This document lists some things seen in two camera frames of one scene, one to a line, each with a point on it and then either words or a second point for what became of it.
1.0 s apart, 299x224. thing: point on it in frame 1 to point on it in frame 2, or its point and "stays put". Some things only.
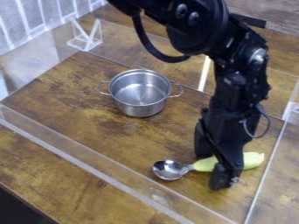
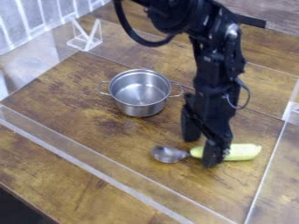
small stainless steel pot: [141, 91] stays put
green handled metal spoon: [170, 170] to [240, 151]
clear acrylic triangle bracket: [82, 41] stays put
